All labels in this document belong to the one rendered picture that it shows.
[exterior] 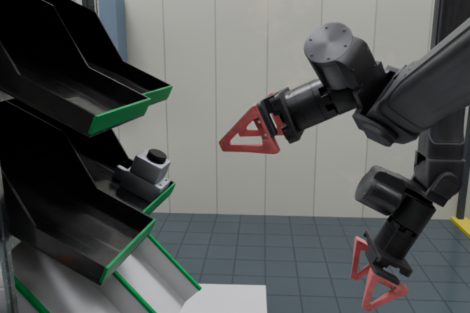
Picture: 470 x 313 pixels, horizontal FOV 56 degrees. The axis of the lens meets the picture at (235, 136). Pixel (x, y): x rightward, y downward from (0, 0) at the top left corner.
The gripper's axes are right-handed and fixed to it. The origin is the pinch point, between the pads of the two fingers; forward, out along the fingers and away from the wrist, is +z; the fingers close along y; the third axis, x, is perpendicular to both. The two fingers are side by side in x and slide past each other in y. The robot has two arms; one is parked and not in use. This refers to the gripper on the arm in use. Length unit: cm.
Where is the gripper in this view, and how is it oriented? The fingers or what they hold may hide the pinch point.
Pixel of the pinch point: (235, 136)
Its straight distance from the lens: 62.9
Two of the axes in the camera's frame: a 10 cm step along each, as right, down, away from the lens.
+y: -2.4, 2.0, -9.5
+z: -8.7, 3.8, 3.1
